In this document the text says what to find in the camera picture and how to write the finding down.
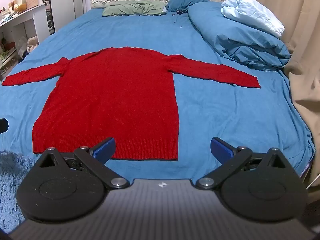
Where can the blue duvet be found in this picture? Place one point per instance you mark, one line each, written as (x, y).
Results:
(237, 42)

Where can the grey white wardrobe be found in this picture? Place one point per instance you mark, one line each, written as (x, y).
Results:
(65, 2)

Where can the dark narrow shelf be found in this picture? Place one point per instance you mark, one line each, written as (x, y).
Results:
(48, 10)

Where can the scattered small dark bits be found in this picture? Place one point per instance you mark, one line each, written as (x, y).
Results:
(178, 12)

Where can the light blue white blanket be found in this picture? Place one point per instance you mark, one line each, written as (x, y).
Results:
(250, 12)

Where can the red knit sweater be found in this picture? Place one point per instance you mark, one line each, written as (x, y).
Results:
(112, 92)

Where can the green pillow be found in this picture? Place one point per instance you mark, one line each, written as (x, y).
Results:
(135, 8)

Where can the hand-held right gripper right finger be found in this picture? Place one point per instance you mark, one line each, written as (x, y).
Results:
(220, 150)

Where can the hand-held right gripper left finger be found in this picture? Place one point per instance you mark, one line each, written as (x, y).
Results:
(105, 150)

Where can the blue fluffy rug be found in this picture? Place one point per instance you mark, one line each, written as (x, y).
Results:
(10, 180)

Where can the clutter of desk items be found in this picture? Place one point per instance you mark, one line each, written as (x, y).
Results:
(12, 8)

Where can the beige curtain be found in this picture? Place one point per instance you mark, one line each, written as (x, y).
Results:
(307, 55)

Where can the white shelf desk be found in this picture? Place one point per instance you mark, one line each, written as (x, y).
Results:
(27, 17)

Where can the white bag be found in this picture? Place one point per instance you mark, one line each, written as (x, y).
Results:
(32, 44)

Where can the wicker basket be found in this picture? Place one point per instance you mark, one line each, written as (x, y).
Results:
(32, 1)

